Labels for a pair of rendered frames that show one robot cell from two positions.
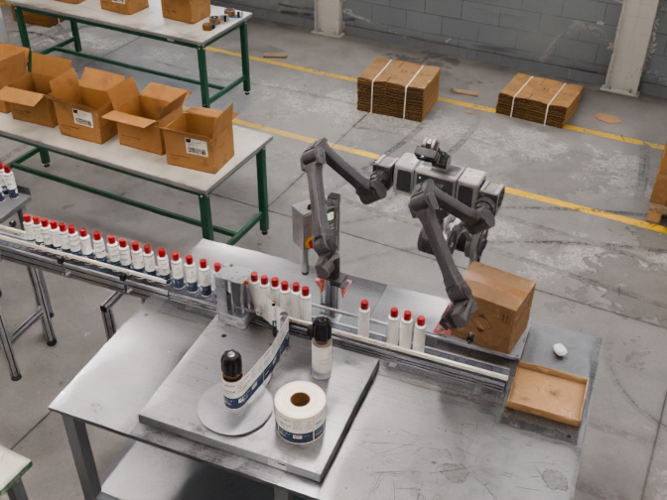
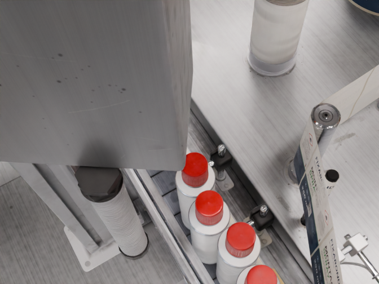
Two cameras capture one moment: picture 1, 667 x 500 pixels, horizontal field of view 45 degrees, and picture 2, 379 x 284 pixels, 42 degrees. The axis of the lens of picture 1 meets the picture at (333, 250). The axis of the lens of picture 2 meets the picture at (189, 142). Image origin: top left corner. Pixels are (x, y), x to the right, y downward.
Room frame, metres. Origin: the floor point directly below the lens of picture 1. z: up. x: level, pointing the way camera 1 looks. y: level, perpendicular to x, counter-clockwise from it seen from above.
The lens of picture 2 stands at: (2.99, 0.28, 1.62)
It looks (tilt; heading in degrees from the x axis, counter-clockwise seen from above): 63 degrees down; 222
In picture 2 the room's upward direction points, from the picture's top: 5 degrees counter-clockwise
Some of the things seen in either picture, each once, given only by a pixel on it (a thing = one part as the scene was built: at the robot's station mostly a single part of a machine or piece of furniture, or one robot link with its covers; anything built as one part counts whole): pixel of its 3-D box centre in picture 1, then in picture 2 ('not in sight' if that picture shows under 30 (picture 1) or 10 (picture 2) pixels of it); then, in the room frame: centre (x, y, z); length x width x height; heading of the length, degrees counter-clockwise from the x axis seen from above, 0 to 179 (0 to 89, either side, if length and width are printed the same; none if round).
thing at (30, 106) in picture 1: (36, 92); not in sight; (5.04, 2.03, 0.97); 0.44 x 0.38 x 0.37; 158
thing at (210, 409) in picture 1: (235, 406); not in sight; (2.28, 0.39, 0.89); 0.31 x 0.31 x 0.01
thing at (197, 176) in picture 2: (306, 305); (196, 194); (2.81, 0.12, 0.98); 0.05 x 0.05 x 0.20
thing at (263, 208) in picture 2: not in sight; (251, 225); (2.78, 0.20, 0.89); 0.06 x 0.03 x 0.12; 159
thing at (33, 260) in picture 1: (86, 318); not in sight; (3.29, 1.33, 0.47); 1.17 x 0.38 x 0.94; 69
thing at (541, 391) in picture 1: (547, 392); not in sight; (2.42, -0.92, 0.85); 0.30 x 0.26 x 0.04; 69
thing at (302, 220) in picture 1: (315, 222); (49, 33); (2.90, 0.08, 1.38); 0.17 x 0.10 x 0.19; 124
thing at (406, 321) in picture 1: (406, 329); not in sight; (2.65, -0.32, 0.98); 0.05 x 0.05 x 0.20
